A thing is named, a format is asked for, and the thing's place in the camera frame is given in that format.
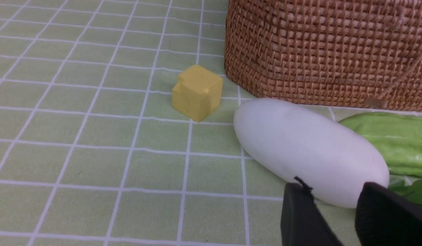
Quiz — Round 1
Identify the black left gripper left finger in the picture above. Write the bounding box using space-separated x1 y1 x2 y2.
281 177 343 246

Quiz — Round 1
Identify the green checkered tablecloth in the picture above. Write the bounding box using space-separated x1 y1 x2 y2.
0 0 285 246

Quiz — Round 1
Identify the green bitter gourd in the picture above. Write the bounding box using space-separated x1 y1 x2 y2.
339 112 422 208

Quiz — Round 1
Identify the white radish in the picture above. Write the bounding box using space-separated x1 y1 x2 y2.
233 98 390 208

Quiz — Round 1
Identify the yellow foam cube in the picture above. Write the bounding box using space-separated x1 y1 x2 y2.
172 64 223 122

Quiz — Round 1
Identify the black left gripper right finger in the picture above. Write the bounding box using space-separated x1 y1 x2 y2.
355 182 422 246

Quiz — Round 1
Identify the woven rattan basket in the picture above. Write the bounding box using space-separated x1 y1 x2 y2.
224 0 422 111

